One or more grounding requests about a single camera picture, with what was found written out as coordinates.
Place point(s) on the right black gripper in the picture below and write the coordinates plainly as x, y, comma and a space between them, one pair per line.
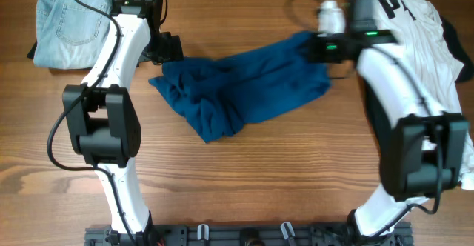
312, 53

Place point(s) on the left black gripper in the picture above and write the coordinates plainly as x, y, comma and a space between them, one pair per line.
171, 50

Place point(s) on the blue polo shirt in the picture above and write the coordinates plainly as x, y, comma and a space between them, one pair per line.
219, 97

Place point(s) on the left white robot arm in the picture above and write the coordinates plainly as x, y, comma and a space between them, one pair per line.
103, 124

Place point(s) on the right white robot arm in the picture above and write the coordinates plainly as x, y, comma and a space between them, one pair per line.
421, 144

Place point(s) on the white printed t-shirt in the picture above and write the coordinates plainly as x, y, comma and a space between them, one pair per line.
416, 25

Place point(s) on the light blue denim jeans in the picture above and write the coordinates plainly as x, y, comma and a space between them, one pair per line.
68, 35

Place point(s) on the black garment under white shirt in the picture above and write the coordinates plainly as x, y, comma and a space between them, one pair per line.
455, 48

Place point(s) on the black garment under jeans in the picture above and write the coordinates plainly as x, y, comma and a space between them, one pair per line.
32, 51

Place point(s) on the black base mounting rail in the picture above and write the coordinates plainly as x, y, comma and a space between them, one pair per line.
330, 233

